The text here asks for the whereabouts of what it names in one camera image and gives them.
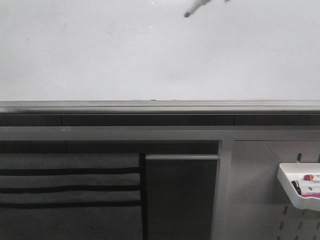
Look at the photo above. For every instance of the white black-tip whiteboard marker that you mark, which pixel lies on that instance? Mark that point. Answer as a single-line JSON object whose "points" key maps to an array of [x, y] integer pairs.
{"points": [[194, 6]]}

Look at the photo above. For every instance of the dark grey hanging panel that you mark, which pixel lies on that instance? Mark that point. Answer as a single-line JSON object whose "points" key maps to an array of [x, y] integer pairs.
{"points": [[180, 195]]}

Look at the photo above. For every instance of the grey perforated pegboard panel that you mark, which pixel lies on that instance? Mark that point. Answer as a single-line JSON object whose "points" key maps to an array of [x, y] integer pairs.
{"points": [[250, 202]]}

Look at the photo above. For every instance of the grey fabric organiser with stripes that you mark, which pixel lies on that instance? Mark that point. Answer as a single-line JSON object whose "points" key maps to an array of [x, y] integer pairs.
{"points": [[72, 197]]}

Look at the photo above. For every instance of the black-capped marker in tray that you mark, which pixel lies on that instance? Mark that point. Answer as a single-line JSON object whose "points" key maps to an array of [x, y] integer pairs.
{"points": [[303, 187]]}

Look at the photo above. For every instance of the white plastic marker tray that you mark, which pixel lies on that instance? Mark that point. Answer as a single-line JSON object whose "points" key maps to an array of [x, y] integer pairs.
{"points": [[288, 172]]}

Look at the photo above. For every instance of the red-capped marker in tray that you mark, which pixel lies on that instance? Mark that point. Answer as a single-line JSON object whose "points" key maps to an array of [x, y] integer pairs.
{"points": [[311, 177]]}

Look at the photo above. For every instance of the pink-labelled marker in tray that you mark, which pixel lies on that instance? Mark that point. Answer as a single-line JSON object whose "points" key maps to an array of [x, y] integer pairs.
{"points": [[311, 195]]}

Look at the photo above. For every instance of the grey metal stand frame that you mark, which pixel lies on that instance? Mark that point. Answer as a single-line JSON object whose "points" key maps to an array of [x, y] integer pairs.
{"points": [[295, 135]]}

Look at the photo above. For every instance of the white whiteboard with aluminium frame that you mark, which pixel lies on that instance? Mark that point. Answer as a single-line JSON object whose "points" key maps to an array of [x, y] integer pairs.
{"points": [[144, 55]]}

